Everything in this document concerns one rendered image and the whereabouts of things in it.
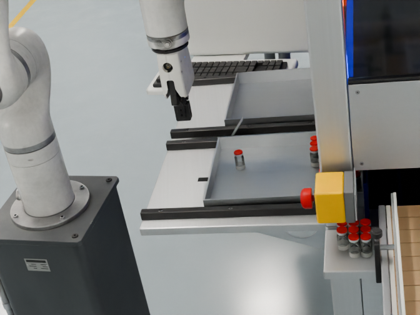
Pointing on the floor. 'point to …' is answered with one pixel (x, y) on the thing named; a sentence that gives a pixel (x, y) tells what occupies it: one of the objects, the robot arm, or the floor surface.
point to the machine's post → (332, 116)
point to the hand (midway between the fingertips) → (182, 110)
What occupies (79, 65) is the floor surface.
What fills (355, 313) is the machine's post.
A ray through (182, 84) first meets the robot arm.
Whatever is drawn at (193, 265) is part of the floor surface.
